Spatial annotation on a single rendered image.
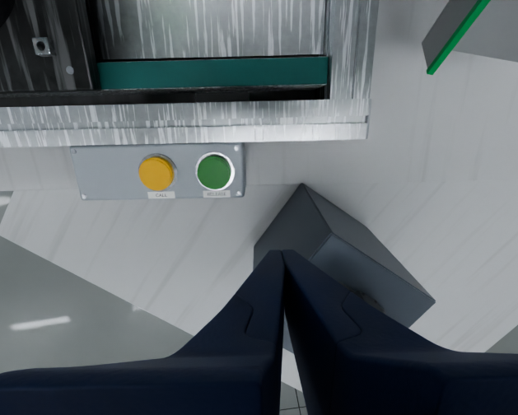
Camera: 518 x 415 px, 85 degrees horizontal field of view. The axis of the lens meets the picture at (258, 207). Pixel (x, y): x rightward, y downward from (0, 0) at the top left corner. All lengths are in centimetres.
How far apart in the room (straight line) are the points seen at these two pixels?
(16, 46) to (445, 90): 54
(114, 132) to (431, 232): 51
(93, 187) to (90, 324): 162
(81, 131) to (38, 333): 186
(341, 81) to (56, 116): 33
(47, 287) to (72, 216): 141
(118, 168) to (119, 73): 11
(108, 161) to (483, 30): 41
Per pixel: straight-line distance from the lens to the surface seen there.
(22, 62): 42
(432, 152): 52
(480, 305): 70
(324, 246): 28
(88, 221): 56
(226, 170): 34
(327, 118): 36
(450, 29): 32
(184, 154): 36
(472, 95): 54
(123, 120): 38
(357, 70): 36
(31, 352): 232
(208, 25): 40
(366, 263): 30
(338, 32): 36
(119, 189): 39
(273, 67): 36
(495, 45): 38
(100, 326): 197
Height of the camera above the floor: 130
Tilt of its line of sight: 71 degrees down
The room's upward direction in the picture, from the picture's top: 180 degrees counter-clockwise
